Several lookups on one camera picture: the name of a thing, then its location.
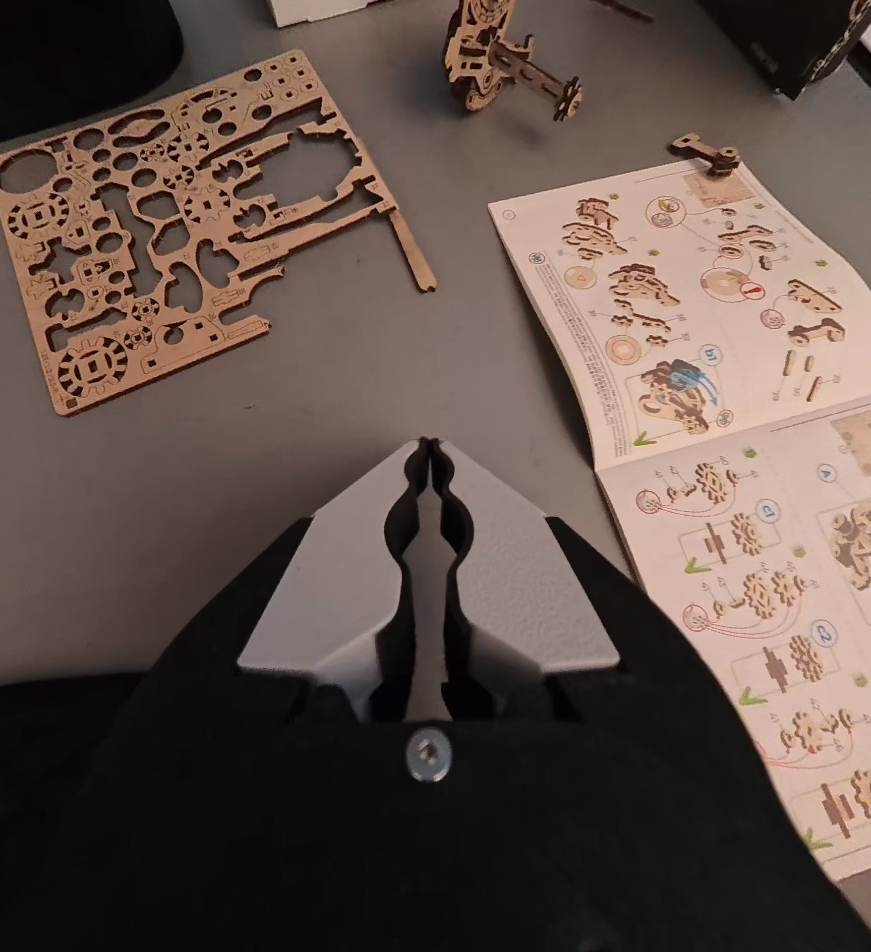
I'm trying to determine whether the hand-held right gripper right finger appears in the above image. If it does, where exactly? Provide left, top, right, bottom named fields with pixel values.
left=424, top=437, right=622, bottom=724

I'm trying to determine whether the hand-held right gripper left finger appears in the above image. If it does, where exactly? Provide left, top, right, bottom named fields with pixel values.
left=236, top=437, right=436, bottom=724

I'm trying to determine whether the laser-cut wooden parts sheet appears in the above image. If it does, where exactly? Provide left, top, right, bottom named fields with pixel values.
left=0, top=48, right=438, bottom=417

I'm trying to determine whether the small wooden model part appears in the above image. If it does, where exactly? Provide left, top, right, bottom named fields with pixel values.
left=669, top=132, right=741, bottom=178

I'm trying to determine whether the partly built wooden model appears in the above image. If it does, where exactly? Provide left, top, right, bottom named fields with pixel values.
left=443, top=0, right=583, bottom=121

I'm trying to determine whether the black model kit box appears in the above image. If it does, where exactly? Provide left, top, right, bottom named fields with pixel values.
left=703, top=0, right=871, bottom=101

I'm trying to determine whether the open instruction booklet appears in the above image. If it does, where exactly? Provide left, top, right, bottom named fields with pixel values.
left=487, top=160, right=871, bottom=882

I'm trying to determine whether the plain white box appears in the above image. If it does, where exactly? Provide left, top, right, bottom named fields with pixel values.
left=268, top=0, right=384, bottom=28

